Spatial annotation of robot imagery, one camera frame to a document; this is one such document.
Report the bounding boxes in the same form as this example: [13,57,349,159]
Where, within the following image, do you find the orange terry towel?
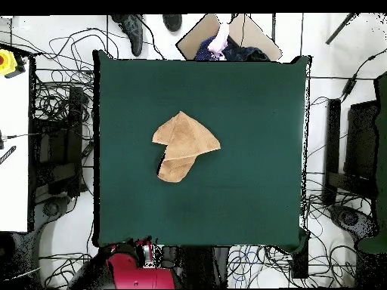
[151,110,221,184]

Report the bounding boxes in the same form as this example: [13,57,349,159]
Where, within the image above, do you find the dark green table cloth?
[91,49,312,253]

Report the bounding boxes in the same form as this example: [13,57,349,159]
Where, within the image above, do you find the blue dotted garment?
[193,35,223,61]

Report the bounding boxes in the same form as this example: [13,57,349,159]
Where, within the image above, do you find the dark navy garment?
[221,35,271,62]

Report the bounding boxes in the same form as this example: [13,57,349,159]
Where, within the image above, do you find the black equipment stand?
[29,85,91,203]
[321,98,379,206]

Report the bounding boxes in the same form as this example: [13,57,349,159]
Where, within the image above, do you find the white pink garment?
[207,22,231,60]

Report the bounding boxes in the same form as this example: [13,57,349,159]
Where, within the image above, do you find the brown cardboard box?
[175,13,283,62]

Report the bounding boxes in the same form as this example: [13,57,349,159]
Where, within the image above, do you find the grey stand base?
[33,196,72,230]
[329,204,379,242]

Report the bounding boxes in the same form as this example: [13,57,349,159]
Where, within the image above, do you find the white desk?
[0,58,29,233]

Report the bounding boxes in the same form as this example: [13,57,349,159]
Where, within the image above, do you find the dark green draped fabric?
[356,72,387,255]

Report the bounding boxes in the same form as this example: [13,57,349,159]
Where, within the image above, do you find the black rod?
[325,12,358,45]

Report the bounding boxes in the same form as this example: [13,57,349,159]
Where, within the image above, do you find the black button holder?
[4,54,28,79]

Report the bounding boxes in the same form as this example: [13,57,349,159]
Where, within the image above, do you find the yellow emergency stop button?
[0,48,18,76]

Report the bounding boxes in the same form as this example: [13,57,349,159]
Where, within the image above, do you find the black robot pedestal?
[159,245,230,289]

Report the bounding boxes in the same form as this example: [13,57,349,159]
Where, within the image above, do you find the blue cable loops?
[228,245,259,284]

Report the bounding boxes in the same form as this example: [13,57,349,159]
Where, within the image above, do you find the black cable with adapter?
[339,48,387,101]

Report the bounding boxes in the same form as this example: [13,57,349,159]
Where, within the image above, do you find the black ribbed strap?
[0,145,17,165]

